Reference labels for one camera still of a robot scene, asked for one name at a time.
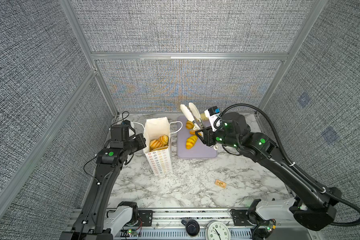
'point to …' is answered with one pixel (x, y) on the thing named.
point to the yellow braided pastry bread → (164, 140)
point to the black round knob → (192, 227)
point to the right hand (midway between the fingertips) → (199, 129)
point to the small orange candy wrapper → (220, 183)
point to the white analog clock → (217, 230)
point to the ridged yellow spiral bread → (155, 144)
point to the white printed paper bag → (160, 161)
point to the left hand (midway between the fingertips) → (146, 138)
